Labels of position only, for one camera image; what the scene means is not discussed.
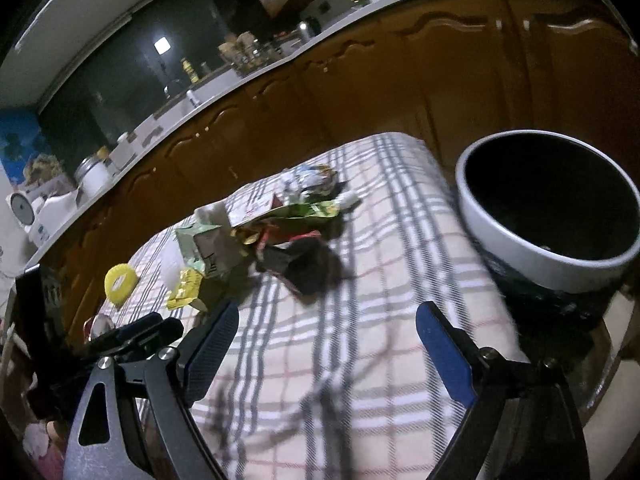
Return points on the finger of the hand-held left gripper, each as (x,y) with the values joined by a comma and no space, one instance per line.
(150,342)
(142,322)

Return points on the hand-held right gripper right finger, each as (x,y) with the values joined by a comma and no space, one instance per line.
(445,355)

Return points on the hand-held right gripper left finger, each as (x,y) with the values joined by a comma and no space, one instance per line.
(212,347)

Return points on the yellow packet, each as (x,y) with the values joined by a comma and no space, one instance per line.
(187,290)

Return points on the white plastic wrapper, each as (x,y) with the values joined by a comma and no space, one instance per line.
(171,265)

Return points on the green printed carton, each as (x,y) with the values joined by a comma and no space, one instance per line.
(210,245)

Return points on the dark foil wrapper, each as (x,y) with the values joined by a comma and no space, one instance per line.
(305,270)

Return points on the red and gold wrapper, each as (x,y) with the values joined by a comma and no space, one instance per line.
(270,237)

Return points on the white-rimmed black trash bin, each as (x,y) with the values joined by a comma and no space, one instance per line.
(490,225)

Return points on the green snack packet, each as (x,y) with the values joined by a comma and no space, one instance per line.
(300,210)

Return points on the white-blue wrapper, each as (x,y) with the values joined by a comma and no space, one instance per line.
(310,180)

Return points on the plaid tablecloth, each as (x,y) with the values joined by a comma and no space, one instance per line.
(350,360)

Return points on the white rice cooker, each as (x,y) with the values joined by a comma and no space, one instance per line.
(47,217)

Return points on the metal lidded canister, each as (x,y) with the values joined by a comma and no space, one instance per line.
(92,176)

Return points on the white kitchen countertop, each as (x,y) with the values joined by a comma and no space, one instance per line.
(155,130)

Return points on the sink faucet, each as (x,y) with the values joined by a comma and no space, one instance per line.
(172,90)

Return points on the yellow bottle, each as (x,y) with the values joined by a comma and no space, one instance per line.
(188,71)

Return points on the dark kitchen window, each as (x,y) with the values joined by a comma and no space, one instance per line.
(120,60)

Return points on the wooden base cabinets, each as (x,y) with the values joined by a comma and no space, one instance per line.
(350,95)

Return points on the utensil rack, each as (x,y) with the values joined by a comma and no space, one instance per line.
(245,50)

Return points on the steel electric kettle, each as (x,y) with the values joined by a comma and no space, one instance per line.
(307,30)

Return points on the blue wall poster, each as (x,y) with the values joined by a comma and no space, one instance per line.
(22,150)

